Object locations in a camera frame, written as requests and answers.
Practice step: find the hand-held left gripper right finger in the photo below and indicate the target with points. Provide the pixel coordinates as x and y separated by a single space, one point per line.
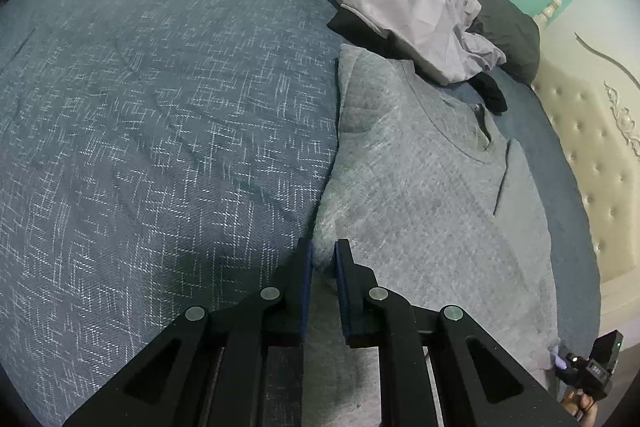
341 292

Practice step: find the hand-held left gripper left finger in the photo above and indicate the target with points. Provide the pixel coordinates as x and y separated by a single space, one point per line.
307 287

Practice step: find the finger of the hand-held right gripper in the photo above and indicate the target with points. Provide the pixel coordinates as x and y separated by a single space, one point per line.
561 358

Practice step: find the grey sweater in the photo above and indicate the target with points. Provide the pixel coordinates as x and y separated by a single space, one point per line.
425 182

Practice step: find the person's right hand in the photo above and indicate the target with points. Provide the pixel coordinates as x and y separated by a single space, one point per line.
580 409

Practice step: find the cream tufted headboard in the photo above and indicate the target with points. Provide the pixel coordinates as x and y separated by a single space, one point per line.
590 147

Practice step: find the blue bed cover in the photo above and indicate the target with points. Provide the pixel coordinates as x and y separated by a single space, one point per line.
150 107

